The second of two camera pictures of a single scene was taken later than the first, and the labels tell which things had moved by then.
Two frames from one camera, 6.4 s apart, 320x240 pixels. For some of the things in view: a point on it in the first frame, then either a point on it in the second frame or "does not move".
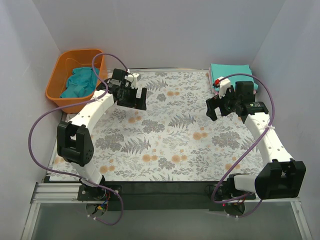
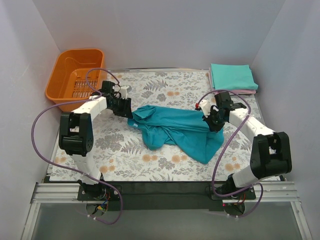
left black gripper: [132, 98] to [121, 106]
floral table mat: [173, 139] does not move
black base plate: [160, 195] does not move
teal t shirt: [82, 83] to [188, 131]
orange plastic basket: [77, 73] does not move
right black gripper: [223, 107] to [212, 120]
